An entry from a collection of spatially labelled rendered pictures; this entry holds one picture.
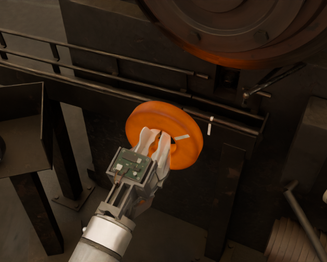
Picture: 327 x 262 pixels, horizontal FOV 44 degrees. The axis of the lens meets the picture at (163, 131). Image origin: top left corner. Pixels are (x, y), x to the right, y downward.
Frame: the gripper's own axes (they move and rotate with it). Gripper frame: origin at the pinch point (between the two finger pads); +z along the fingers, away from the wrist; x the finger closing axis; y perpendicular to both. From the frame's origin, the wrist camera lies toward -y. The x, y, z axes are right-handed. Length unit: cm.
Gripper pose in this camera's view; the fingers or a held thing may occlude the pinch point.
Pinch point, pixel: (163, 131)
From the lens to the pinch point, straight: 77.2
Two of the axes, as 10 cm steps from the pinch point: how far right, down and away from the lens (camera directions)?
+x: -9.1, -3.1, 2.8
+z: 4.1, -8.2, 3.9
